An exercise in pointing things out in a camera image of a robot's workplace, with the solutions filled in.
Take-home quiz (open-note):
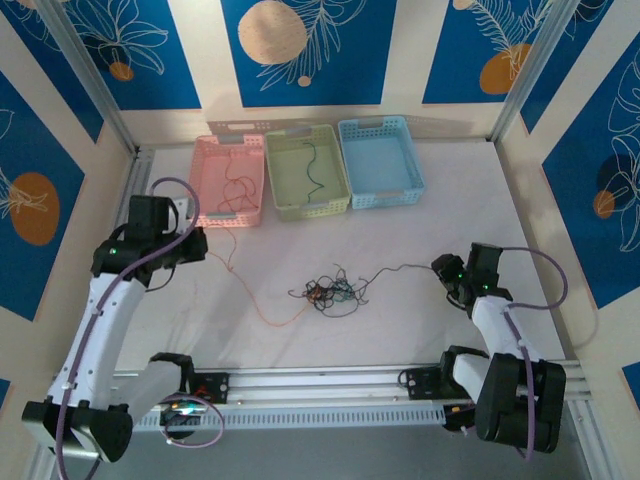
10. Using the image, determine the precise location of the black electronics box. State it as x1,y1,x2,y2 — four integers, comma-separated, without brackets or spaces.
442,401,479,435
158,397,207,442

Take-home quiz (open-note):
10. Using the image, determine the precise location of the aluminium frame post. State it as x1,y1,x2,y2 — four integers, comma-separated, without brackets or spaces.
37,0,141,157
488,0,587,146

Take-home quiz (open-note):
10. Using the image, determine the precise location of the pink plastic basket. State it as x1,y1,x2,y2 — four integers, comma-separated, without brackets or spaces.
187,133,267,229

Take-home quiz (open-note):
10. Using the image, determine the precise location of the slotted grey cable duct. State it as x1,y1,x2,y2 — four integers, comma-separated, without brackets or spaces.
132,404,447,432

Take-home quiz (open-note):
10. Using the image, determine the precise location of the thin orange cable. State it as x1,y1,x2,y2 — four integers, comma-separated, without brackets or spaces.
206,149,317,329

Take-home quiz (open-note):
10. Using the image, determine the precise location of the blue plastic basket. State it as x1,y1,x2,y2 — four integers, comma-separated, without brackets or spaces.
337,115,428,210

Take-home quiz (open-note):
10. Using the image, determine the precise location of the aluminium side rail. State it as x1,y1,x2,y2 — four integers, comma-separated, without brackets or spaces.
97,144,157,301
564,357,606,480

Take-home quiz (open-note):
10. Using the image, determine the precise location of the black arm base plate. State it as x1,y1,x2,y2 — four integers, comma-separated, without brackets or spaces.
192,372,231,405
399,367,442,401

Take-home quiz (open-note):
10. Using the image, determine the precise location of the cable pile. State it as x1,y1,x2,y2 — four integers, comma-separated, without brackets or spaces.
319,294,361,320

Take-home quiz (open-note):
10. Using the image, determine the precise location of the green plastic basket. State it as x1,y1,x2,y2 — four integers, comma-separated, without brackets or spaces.
264,124,352,223

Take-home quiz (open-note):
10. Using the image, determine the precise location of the thin black cable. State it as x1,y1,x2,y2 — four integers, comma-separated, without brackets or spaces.
324,263,372,306
344,263,435,294

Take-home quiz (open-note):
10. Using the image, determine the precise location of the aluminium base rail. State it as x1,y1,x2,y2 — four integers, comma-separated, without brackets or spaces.
112,363,587,407

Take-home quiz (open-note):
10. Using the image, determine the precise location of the thin red cable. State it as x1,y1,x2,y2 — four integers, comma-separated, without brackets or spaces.
303,283,329,307

